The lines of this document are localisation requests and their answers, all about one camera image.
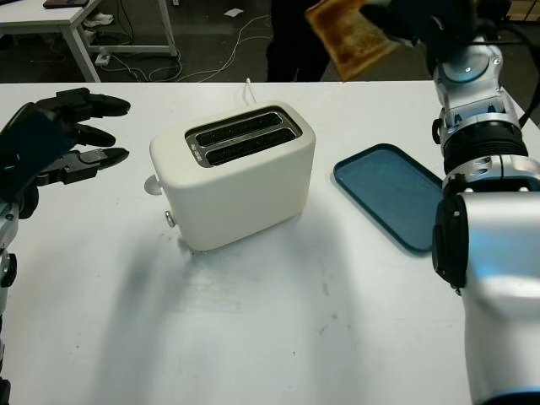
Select person in black trousers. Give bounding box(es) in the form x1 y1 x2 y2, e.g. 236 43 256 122
265 0 343 84

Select dark teal plastic tray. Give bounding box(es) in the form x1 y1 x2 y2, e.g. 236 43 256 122
332 143 445 254

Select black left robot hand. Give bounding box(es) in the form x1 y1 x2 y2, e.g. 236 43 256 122
0 87 131 186

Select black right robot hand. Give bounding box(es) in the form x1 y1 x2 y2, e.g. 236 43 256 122
360 0 476 75

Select browned toast slice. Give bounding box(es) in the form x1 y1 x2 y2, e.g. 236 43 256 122
304 0 401 82

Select white office desk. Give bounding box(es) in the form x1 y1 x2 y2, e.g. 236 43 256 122
0 0 178 84

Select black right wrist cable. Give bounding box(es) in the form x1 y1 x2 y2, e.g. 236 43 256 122
476 16 540 127

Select white shoes under desk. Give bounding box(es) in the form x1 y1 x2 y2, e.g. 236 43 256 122
84 12 115 29

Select cream toaster lever knob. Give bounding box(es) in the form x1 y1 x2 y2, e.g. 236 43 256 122
143 175 164 196

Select black device on desk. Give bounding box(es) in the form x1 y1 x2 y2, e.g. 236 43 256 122
43 0 90 12

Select long white floor cable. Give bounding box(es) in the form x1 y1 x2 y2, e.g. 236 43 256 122
147 14 271 84

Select cream white two-slot toaster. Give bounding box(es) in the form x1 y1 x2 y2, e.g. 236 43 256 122
149 100 316 253

